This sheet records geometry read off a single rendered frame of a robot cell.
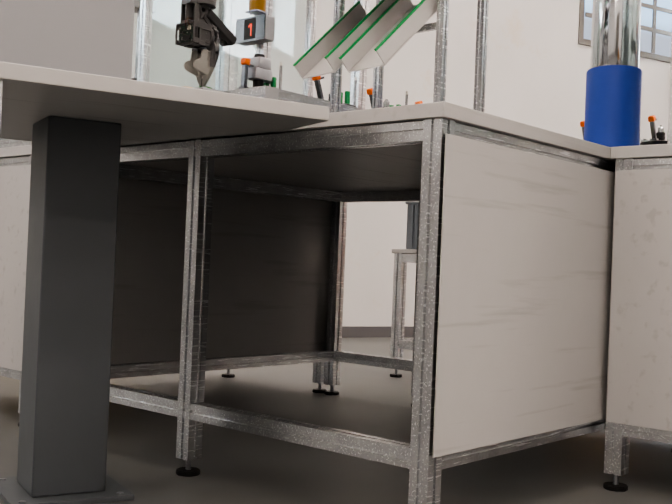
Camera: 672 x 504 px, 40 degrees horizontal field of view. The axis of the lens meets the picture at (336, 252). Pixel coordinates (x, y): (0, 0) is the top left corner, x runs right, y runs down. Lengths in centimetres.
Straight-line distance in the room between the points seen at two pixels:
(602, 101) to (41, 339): 165
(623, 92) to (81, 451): 173
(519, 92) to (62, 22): 595
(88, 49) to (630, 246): 137
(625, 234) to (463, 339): 68
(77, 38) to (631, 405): 156
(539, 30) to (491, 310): 613
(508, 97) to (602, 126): 494
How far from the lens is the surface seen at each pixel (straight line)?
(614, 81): 276
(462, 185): 186
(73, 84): 172
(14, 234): 303
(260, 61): 254
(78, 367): 210
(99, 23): 213
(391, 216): 689
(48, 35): 210
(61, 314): 208
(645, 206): 239
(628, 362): 240
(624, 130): 274
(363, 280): 676
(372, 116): 192
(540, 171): 213
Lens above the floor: 54
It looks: 1 degrees up
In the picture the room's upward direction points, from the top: 2 degrees clockwise
